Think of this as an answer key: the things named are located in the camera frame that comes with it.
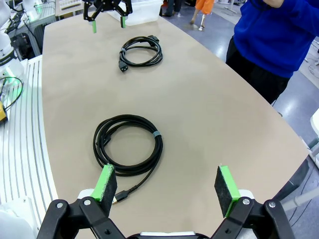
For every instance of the person in yellow hoodie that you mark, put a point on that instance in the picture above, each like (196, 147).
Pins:
(204, 7)

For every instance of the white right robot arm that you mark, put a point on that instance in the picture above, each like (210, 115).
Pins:
(10, 224)

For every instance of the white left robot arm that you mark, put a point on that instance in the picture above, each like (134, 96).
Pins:
(5, 49)

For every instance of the person in blue hoodie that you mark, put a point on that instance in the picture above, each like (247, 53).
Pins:
(269, 44)

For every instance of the clear plastic storage bin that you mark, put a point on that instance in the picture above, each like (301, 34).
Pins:
(144, 12)

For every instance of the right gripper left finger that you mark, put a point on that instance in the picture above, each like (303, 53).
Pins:
(99, 211)

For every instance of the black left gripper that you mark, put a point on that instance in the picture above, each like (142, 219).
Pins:
(108, 5)

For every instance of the white table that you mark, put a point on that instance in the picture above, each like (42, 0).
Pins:
(314, 119)

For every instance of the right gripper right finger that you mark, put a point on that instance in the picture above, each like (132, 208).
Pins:
(234, 216)

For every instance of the white slatted mounting platform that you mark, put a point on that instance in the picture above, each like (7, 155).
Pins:
(27, 124)

